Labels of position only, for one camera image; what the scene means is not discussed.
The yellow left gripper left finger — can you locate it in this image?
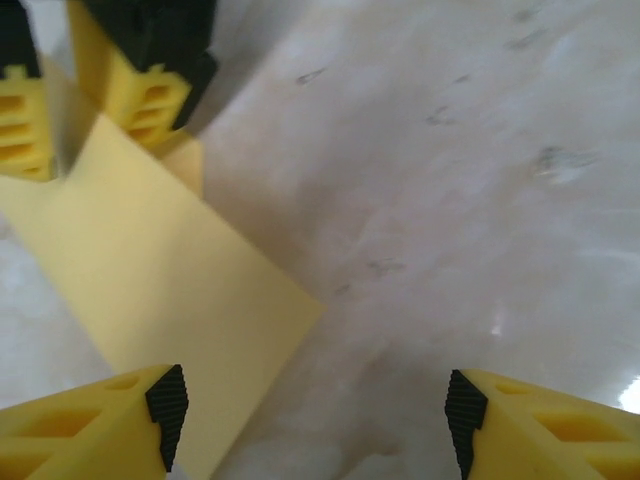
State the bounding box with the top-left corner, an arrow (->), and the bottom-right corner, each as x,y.
0,363 -> 189,480

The yellow paper sheet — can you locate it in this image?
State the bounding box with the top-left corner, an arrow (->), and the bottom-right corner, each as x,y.
0,52 -> 329,480

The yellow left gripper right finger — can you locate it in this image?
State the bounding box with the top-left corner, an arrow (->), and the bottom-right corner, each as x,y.
444,368 -> 640,480

